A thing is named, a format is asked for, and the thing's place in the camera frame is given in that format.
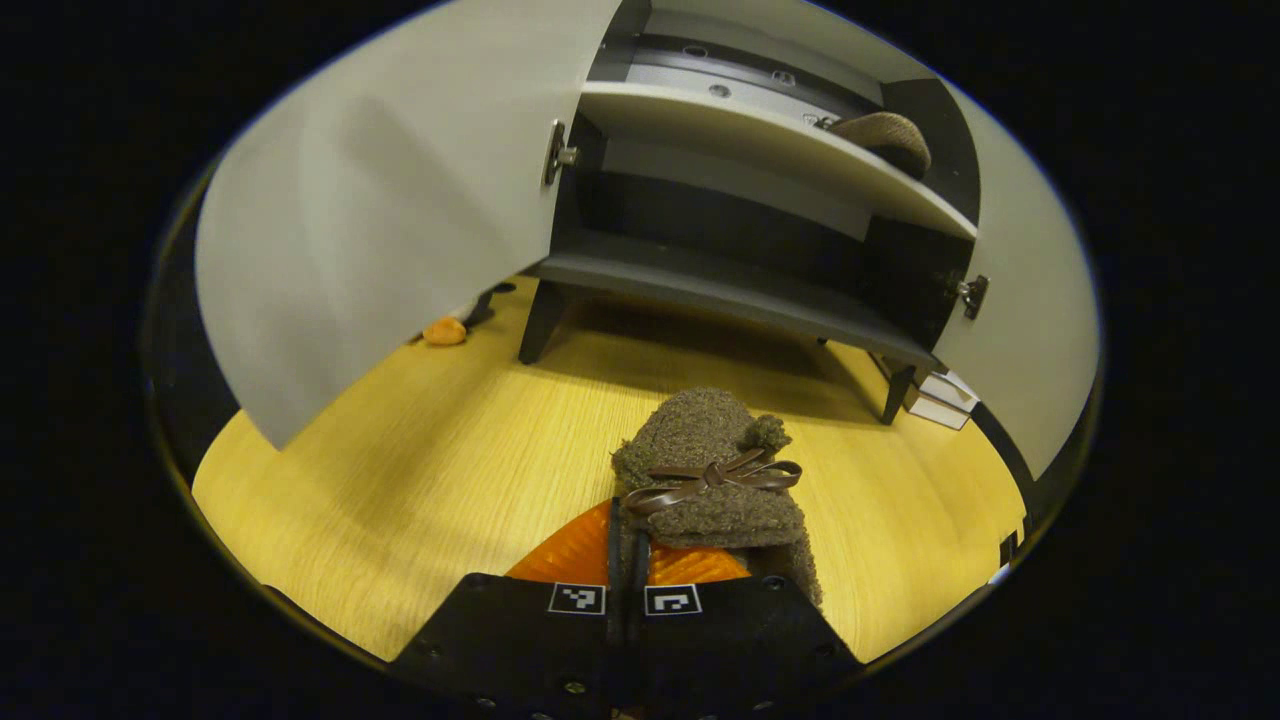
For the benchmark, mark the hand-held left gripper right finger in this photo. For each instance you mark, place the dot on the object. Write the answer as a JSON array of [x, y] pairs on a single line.
[[730, 640]]

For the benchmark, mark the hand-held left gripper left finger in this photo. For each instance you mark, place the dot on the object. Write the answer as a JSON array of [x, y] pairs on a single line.
[[520, 640]]

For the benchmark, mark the white shoe cabinet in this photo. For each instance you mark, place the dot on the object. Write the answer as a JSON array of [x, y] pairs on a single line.
[[720, 120]]

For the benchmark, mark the white shoe cabinet door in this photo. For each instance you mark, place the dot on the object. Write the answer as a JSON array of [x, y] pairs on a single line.
[[1040, 300], [400, 200]]

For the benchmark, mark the white book with dark picture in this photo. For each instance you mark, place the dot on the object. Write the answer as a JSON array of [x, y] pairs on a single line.
[[950, 390]]

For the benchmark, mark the brown fuzzy slipper shoe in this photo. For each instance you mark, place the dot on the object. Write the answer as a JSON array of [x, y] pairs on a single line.
[[885, 140], [700, 450]]

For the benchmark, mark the white orange plush toy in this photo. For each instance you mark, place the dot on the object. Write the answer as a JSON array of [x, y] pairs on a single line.
[[445, 331]]

